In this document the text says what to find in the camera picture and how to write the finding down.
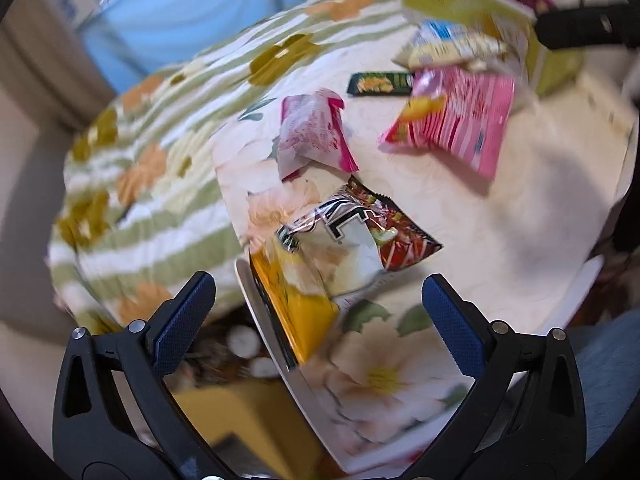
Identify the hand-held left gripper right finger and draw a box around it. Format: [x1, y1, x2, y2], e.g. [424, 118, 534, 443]
[409, 274, 587, 480]

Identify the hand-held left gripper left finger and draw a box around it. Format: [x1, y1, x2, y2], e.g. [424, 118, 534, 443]
[52, 271, 222, 480]

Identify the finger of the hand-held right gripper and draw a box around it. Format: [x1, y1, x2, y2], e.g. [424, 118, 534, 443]
[534, 3, 640, 52]

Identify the white and light blue packet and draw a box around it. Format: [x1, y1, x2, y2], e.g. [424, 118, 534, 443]
[392, 19, 508, 72]

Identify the yellow and white chips bag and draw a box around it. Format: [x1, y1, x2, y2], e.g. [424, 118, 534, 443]
[249, 194, 390, 367]

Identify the red snack packet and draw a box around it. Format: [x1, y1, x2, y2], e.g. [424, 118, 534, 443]
[346, 175, 444, 273]

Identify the yellow box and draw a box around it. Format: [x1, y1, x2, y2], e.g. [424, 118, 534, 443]
[172, 379, 313, 463]

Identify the pink striped snack packet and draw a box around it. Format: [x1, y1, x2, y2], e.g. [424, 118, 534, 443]
[378, 64, 517, 178]

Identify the floral green striped blanket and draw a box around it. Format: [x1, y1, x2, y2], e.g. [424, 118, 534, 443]
[44, 0, 416, 331]

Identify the person's leg in jeans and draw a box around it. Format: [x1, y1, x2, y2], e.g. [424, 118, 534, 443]
[567, 324, 640, 441]

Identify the small yellow snack packet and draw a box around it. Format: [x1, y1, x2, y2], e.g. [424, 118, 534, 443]
[402, 94, 447, 123]

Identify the dark green snack packet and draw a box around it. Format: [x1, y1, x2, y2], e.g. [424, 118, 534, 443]
[347, 72, 417, 97]

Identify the pink and white snack packet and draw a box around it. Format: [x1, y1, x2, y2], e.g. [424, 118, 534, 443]
[276, 88, 361, 182]

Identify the beige curtain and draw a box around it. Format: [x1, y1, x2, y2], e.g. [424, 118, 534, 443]
[0, 20, 121, 133]

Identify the light blue window cloth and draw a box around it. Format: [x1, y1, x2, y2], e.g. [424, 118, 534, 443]
[75, 0, 306, 93]

